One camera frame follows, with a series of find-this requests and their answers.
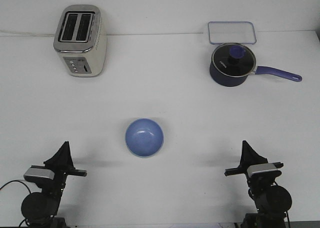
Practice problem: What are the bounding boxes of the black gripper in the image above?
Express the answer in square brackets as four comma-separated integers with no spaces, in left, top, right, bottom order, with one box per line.
[224,140,284,191]
[43,141,87,188]

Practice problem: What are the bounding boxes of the blue bowl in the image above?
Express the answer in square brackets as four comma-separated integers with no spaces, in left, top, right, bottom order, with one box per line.
[125,118,165,158]

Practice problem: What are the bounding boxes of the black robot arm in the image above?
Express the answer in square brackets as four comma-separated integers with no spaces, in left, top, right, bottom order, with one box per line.
[224,140,293,228]
[21,141,87,228]

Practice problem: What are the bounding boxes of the dark blue saucepan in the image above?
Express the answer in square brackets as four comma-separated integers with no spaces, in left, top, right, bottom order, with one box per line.
[209,43,303,88]

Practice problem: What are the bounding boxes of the glass pot lid blue knob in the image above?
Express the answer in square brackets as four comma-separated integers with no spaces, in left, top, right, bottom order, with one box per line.
[211,43,256,78]

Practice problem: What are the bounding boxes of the silver two-slot toaster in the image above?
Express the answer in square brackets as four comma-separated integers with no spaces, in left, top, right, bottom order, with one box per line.
[53,4,107,78]

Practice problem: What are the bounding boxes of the clear blue-rimmed container lid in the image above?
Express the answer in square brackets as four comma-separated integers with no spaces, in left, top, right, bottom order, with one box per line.
[207,21,257,45]

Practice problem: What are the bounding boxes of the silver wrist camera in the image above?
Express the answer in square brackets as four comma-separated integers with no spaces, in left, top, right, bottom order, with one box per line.
[247,163,278,178]
[23,167,55,183]

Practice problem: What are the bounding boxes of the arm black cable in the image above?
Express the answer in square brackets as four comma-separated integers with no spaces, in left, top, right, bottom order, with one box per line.
[0,179,38,195]

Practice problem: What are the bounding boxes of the white toaster power cord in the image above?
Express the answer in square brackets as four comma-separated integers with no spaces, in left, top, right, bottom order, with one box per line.
[0,29,57,38]

